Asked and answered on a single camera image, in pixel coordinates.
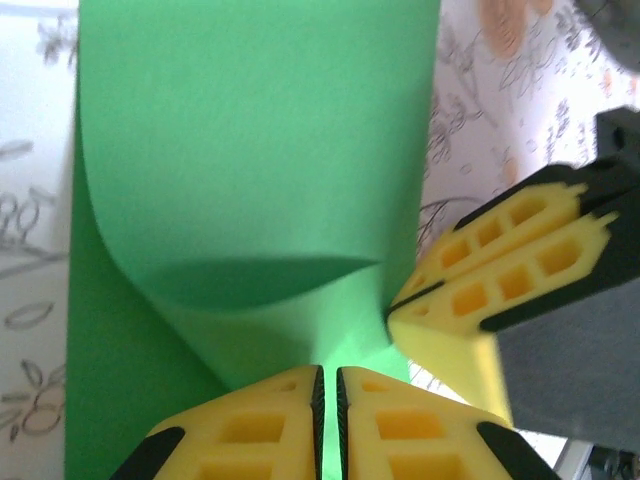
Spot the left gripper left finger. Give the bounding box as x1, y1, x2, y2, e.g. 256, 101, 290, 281
109, 364, 325, 480

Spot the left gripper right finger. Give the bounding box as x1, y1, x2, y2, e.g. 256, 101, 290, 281
335, 366, 561, 480

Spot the green paper sheet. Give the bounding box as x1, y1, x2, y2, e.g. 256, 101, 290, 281
63, 0, 441, 480

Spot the floral patterned table cover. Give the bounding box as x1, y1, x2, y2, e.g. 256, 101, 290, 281
0, 0, 640, 480

